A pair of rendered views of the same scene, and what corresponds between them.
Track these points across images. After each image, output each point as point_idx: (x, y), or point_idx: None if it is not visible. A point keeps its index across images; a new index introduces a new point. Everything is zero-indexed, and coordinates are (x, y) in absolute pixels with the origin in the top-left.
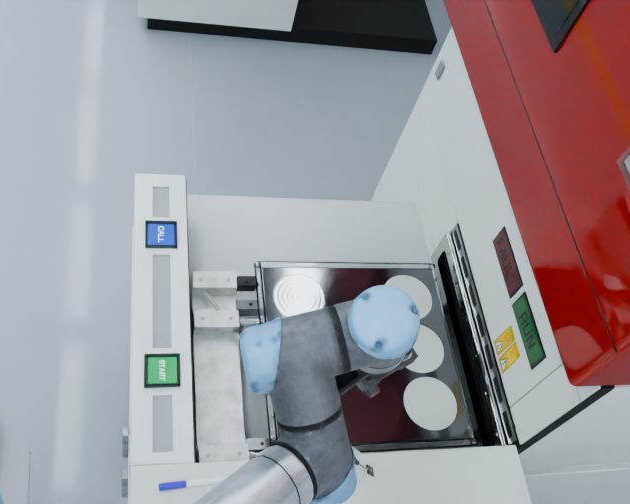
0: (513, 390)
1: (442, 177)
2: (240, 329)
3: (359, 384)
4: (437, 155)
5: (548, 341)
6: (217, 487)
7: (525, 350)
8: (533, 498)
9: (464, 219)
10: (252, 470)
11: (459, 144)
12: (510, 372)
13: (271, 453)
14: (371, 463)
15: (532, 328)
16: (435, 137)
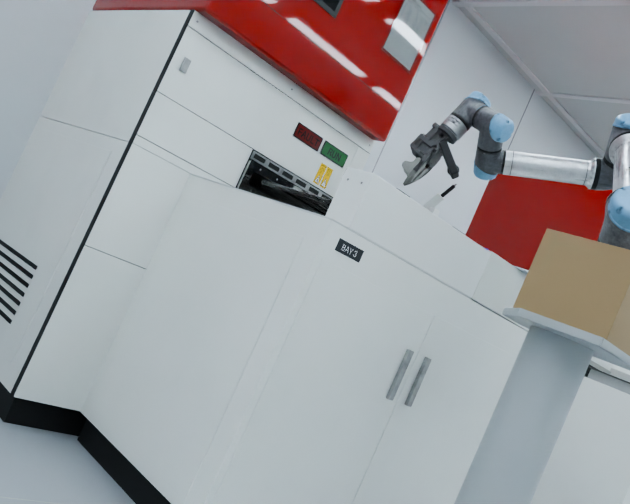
0: (334, 188)
1: (221, 134)
2: None
3: (422, 174)
4: (207, 124)
5: (346, 148)
6: (533, 158)
7: (336, 163)
8: None
9: (259, 143)
10: (521, 153)
11: (234, 103)
12: (329, 183)
13: (511, 152)
14: None
15: (337, 151)
16: (198, 114)
